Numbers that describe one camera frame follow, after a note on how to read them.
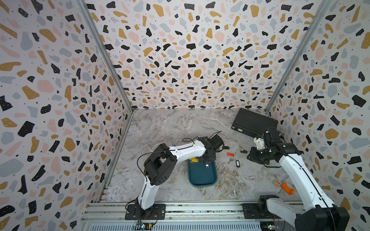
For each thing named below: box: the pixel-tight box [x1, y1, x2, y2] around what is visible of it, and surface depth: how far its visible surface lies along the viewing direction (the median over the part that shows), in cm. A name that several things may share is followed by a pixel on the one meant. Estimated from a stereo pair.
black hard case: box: [231, 107, 278, 138], surface depth 109 cm
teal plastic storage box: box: [187, 158, 217, 186], surface depth 86 cm
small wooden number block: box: [272, 179, 282, 188], surface depth 83 cm
